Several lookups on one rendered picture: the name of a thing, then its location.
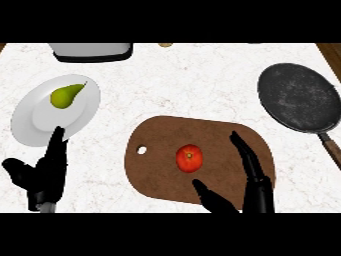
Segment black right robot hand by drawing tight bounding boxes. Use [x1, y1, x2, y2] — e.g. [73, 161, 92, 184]
[191, 130, 277, 214]

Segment white and black appliance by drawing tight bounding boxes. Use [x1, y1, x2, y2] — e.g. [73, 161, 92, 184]
[48, 42, 135, 64]

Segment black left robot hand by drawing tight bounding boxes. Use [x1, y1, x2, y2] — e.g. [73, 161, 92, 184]
[0, 125, 70, 212]

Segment red tomato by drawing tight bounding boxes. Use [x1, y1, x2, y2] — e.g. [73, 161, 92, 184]
[175, 143, 205, 174]

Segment green pear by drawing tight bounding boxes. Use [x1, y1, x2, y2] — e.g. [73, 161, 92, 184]
[49, 81, 89, 110]

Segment white plate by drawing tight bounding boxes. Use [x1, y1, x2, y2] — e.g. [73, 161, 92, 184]
[10, 73, 103, 148]

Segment dark pan with wooden handle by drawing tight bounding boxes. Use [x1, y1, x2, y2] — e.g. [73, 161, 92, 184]
[256, 62, 341, 197]

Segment brown wooden cutting board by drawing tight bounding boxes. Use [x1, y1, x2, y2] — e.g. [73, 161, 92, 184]
[123, 115, 278, 206]

